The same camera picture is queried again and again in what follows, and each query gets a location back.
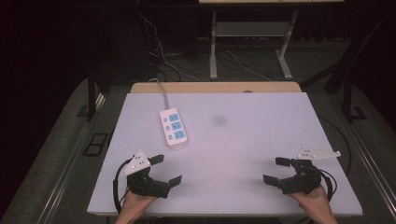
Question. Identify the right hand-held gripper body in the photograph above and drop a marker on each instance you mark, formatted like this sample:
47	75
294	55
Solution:
303	180

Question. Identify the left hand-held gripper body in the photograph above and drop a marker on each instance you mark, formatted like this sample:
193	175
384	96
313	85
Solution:
146	185

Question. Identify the person's left hand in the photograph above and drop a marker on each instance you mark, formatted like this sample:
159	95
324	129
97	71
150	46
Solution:
135	203

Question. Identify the person's right hand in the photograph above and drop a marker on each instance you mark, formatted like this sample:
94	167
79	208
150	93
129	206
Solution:
314	202

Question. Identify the white power strip blue sockets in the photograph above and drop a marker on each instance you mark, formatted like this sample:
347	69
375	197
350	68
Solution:
173	127

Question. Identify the black metal stand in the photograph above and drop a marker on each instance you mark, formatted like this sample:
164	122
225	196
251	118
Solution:
91	93
348	96

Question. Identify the wooden table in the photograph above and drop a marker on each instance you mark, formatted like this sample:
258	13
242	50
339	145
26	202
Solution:
214	87

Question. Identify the black floor frame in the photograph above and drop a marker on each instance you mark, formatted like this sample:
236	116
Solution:
96	144

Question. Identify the aluminium floor rail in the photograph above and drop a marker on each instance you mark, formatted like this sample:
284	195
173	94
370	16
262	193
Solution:
67	168
370	161

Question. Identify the grey metal table frame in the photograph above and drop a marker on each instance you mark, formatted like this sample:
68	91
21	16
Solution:
252	29

